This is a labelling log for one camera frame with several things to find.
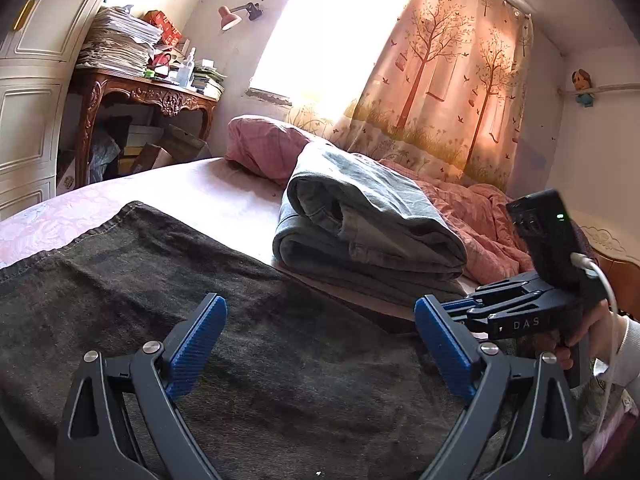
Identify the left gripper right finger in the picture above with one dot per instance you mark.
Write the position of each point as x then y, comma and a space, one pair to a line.
542, 440

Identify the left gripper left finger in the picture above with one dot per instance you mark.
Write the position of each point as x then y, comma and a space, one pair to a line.
96, 439

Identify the dark grey jeans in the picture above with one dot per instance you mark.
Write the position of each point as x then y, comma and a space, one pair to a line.
298, 386

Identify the right hand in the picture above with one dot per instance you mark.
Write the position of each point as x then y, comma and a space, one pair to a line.
604, 329

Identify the pink quilt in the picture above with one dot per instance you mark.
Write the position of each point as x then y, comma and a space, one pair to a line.
477, 214

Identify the wooden headboard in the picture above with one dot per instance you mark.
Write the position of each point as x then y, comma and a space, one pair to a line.
619, 259

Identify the folded grey clothes stack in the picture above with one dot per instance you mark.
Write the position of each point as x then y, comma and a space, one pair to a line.
349, 221

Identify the tree print curtain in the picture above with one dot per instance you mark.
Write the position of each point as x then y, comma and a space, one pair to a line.
444, 96

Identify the pink bed sheet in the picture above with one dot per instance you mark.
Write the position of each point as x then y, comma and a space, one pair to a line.
212, 196

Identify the cardboard boxes under desk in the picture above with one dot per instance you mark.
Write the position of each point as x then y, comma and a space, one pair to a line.
120, 148

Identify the carved wooden desk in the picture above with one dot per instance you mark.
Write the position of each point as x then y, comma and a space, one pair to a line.
94, 84

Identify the stack of books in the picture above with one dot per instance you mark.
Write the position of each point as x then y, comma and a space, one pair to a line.
207, 80

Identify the clear plastic bottle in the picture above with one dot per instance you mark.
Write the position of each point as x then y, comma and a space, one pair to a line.
184, 75

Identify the white wardrobe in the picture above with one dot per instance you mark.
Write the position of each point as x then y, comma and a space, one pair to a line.
38, 56

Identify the stack of papers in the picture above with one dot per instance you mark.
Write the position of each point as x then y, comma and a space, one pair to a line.
118, 41

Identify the red box on desk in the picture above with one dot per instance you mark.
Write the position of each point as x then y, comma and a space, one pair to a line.
169, 33

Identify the black camera box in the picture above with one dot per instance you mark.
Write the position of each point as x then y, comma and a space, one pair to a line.
542, 221

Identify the cartoon wall sticker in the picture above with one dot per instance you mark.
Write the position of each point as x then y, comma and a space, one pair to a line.
582, 83

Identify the pink wall lamp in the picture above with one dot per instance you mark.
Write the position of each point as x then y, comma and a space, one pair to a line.
229, 17

